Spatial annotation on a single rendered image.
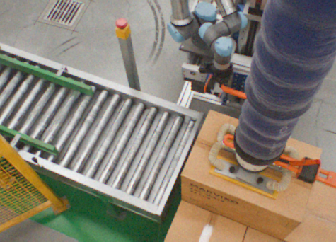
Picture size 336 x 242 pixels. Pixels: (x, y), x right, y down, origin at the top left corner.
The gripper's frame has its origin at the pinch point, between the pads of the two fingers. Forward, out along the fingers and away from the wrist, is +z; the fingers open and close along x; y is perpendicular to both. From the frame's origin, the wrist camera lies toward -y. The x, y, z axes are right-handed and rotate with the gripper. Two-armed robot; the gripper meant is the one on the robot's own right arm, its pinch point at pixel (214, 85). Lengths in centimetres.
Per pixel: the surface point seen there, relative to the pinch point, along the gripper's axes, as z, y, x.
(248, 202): 14, 36, -46
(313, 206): 53, 71, -21
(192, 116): 48.2, -12.8, 3.6
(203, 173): 13.1, 10.7, -41.6
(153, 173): 53, -21, -39
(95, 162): 53, -56, -46
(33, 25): 108, -196, 66
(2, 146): 1, -82, -71
